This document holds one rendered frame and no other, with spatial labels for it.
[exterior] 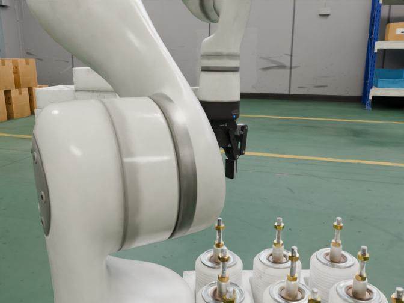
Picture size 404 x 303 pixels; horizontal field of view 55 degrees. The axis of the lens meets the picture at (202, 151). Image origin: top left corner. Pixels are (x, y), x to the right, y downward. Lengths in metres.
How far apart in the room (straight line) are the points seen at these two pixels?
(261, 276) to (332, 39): 5.06
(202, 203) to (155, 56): 0.11
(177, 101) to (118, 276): 0.12
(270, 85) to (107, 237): 5.59
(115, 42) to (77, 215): 0.14
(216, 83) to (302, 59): 5.06
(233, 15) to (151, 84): 0.42
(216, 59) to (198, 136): 0.46
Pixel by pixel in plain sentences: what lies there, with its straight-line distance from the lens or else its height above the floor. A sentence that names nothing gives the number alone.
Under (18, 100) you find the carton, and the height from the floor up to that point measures 0.18.
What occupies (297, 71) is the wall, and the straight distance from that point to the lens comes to 5.72.
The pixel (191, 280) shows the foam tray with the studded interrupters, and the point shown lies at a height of 0.18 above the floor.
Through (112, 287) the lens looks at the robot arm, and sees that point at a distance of 0.24.
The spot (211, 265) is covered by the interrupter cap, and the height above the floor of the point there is 0.25.
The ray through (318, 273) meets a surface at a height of 0.23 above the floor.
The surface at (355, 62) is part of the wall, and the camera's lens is 5.72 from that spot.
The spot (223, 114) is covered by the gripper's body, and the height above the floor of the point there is 0.55.
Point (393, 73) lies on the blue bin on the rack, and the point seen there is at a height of 0.41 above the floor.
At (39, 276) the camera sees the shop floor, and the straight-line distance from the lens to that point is 1.32.
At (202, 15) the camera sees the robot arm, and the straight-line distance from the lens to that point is 0.71.
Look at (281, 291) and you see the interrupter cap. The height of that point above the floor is 0.25.
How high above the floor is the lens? 0.66
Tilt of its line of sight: 14 degrees down
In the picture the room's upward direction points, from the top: straight up
